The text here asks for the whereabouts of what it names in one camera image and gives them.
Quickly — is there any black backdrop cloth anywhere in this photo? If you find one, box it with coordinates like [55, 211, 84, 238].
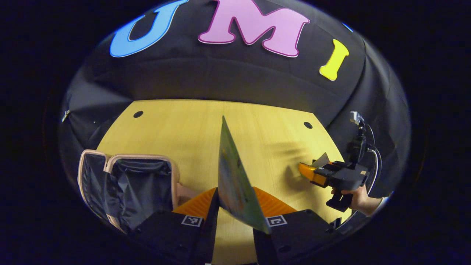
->
[58, 0, 412, 199]

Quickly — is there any green printed sachet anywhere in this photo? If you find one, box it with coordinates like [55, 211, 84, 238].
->
[217, 116, 273, 235]

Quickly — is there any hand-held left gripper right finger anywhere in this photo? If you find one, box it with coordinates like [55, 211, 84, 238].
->
[252, 187, 343, 265]

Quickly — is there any black cable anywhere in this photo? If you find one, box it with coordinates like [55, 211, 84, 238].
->
[362, 120, 383, 195]

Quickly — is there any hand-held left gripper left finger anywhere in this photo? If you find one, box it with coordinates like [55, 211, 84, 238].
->
[129, 187, 220, 265]

